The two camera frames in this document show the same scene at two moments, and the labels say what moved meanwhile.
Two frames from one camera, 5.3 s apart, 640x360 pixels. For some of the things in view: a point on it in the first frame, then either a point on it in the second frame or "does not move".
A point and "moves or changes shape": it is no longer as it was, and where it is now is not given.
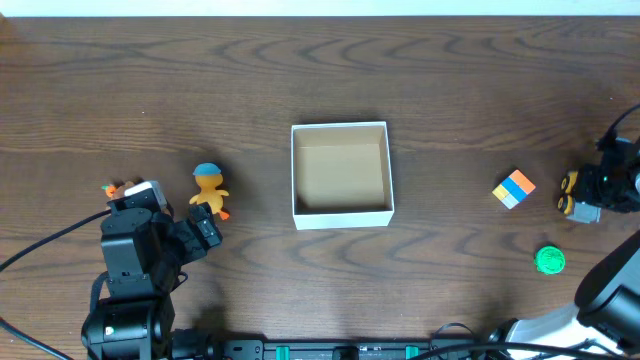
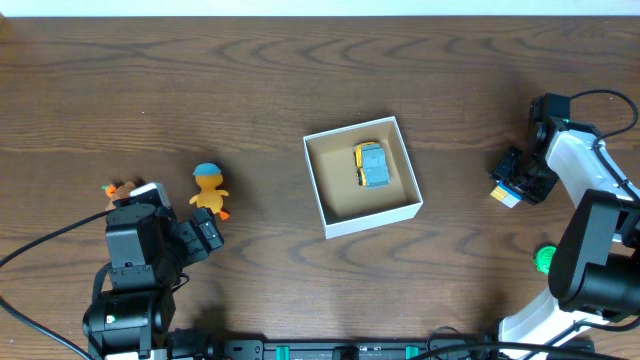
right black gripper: [585, 185] → [516, 176]
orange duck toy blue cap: [208, 177] does not move
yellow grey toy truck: [573, 210] moves or changes shape
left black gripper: [201, 230] does not move
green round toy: [550, 260] does not move
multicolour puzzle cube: [514, 189] does not move
